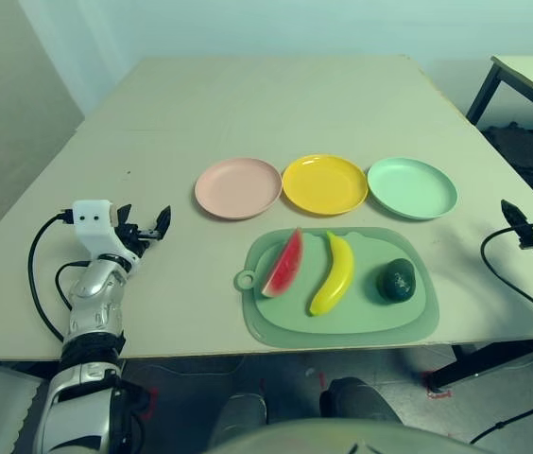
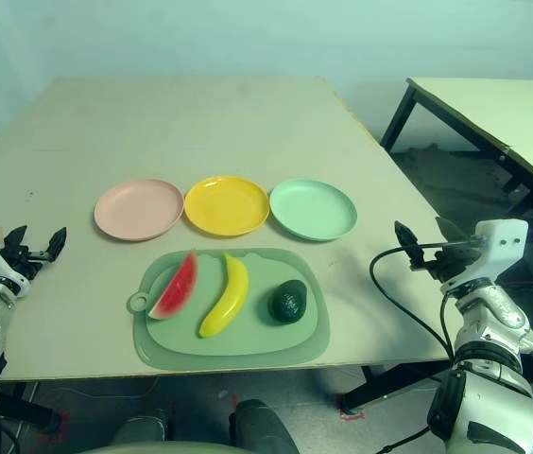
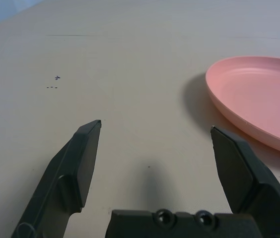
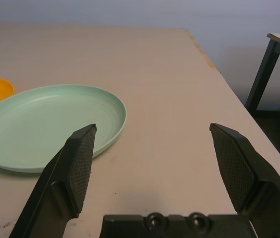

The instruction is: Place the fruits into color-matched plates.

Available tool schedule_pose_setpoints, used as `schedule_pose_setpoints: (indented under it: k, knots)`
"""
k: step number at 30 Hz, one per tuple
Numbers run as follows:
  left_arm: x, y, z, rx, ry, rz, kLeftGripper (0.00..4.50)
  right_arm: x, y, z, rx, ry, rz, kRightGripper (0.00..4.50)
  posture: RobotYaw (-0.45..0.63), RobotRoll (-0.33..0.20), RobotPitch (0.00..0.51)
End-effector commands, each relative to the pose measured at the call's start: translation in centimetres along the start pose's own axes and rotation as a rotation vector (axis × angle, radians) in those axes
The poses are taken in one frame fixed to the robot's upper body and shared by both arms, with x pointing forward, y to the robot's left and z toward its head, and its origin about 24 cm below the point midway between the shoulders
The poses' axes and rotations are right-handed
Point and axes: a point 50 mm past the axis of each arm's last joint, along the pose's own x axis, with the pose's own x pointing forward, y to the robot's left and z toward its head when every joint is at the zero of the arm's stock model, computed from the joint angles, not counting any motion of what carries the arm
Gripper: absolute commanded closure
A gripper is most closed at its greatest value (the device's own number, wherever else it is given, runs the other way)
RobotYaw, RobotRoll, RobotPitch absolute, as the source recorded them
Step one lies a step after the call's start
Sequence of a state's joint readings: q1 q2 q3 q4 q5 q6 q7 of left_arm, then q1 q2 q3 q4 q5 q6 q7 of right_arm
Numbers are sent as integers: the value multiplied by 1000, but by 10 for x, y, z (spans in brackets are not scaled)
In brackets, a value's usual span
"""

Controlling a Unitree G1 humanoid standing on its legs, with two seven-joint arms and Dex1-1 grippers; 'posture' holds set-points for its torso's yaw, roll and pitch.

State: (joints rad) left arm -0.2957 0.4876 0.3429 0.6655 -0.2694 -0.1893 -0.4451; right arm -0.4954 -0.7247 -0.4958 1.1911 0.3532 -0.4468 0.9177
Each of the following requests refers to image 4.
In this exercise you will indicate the mint green plate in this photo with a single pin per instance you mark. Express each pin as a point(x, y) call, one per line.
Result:
point(43, 119)

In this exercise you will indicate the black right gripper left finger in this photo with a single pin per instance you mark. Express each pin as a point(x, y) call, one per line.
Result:
point(55, 188)

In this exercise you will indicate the side table with black frame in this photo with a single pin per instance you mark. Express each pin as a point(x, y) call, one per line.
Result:
point(263, 74)

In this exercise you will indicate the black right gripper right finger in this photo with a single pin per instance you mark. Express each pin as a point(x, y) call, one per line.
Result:
point(249, 178)

